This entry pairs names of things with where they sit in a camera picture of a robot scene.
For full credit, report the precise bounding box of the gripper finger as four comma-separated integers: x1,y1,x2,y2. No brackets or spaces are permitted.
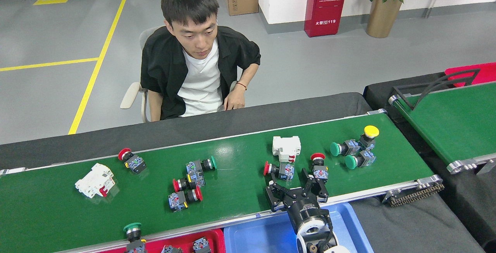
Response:
301,167,331,204
265,175,294,212

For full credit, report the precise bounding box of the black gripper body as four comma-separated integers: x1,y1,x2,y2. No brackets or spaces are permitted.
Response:
284,190,327,227

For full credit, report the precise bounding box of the red mushroom button switch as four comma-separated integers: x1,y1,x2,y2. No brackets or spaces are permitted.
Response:
118,148,147,174
173,173,206,192
168,187,203,212
310,153,329,181
263,161,295,182

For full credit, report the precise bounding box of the person's left hand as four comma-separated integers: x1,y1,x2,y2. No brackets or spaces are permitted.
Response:
224,86,247,111

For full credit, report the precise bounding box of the blue plastic bin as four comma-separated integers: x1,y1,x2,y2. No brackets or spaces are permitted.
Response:
224,203,374,253

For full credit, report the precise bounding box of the red plastic bin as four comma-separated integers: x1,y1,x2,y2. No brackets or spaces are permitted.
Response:
445,62,496,88
99,229,226,253

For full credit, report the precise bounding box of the person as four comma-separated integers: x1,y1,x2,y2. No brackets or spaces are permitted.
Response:
139,0,262,122

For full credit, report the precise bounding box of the black cloth table cover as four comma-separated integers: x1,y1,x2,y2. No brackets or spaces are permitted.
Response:
364,73,496,251
0,92,372,170

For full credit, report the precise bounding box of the grey office chair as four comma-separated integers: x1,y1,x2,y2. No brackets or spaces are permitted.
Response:
120,26,163,124

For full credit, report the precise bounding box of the red fire extinguisher cabinet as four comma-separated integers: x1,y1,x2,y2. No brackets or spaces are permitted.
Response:
304,0,350,38

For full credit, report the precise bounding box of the potted plant gold pot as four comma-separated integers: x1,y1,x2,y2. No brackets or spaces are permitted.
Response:
355,0,427,38

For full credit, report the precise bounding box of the green conveyor belt with chain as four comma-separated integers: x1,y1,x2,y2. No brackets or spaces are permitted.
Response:
0,108,444,253

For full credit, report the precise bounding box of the black drive chain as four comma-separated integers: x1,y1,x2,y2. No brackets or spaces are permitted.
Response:
389,183,445,208

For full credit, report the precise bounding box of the black cable bundle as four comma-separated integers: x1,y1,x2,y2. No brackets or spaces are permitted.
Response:
392,69,481,111

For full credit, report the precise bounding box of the green conveyor belt with cables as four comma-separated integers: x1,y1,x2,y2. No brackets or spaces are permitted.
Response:
388,81,496,175

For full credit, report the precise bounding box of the white wall conduit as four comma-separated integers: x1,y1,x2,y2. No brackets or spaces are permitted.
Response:
423,0,446,18

